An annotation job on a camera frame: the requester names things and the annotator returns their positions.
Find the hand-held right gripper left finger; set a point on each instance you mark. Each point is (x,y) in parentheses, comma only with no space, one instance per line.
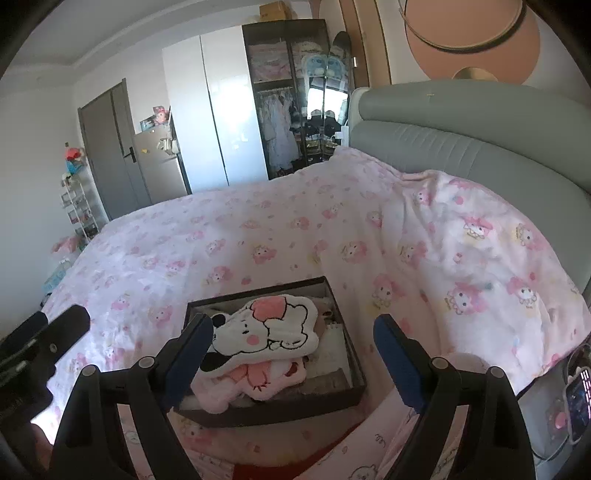
(184,364)

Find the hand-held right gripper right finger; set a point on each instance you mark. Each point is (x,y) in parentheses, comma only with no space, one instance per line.
(397,364)

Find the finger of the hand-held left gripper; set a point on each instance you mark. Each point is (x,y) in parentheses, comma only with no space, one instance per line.
(32,325)
(69,325)

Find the pink plush towel with face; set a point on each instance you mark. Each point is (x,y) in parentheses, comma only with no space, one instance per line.
(240,383)

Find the white plush dog towel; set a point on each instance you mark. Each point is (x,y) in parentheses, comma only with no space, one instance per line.
(258,337)

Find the dark storage box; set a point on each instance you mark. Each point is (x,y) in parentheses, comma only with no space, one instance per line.
(286,410)

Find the blue white toy box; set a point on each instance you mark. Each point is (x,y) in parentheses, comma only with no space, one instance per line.
(59,274)

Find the pink toy box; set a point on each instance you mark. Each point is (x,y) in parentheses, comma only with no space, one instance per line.
(64,243)

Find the person's pink printed pajamas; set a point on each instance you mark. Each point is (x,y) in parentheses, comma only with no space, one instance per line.
(369,452)

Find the grey bedside table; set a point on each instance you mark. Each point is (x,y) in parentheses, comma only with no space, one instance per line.
(540,397)

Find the red plush toy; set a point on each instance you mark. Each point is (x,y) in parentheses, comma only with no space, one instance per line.
(75,157)

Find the small pink gadget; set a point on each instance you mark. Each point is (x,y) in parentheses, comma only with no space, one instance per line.
(557,419)

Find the pink printed blanket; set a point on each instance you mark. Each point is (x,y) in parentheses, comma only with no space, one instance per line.
(277,221)

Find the grey room door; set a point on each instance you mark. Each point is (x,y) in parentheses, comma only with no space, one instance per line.
(111,152)

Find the silver refrigerator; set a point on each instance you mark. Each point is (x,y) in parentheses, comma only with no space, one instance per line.
(159,170)

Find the digital desk clock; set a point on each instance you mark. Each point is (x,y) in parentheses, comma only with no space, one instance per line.
(579,401)

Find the pink doll figure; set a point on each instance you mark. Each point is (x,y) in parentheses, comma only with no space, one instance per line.
(161,115)

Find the grey padded bed headboard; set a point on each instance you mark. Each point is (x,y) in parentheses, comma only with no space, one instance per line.
(461,143)

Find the white wardrobe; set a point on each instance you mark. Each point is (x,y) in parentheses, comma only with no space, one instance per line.
(212,106)

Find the dark glass door wardrobe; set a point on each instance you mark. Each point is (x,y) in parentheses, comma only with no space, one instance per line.
(277,120)

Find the tall curved mirror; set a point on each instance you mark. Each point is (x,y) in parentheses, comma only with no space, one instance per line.
(334,92)

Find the cardboard box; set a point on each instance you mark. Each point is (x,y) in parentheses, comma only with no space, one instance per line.
(274,11)

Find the white wall charger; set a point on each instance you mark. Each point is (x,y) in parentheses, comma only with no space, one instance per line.
(342,136)

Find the gold wall lamp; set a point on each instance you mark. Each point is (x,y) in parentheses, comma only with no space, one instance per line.
(472,74)

